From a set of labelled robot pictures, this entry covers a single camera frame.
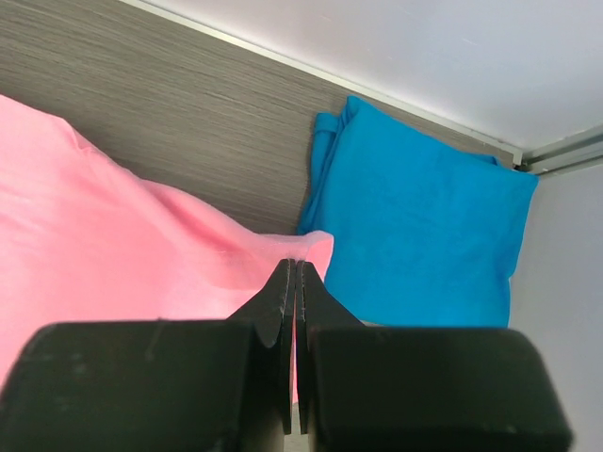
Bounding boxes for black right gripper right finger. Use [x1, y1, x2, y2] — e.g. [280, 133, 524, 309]
[295, 262, 573, 451]

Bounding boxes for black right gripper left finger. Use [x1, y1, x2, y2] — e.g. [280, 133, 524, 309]
[1, 260, 295, 451]

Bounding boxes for pink t shirt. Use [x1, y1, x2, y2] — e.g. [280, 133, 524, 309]
[1, 97, 334, 374]

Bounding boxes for folded blue t shirt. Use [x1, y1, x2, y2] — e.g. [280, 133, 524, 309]
[297, 96, 538, 328]

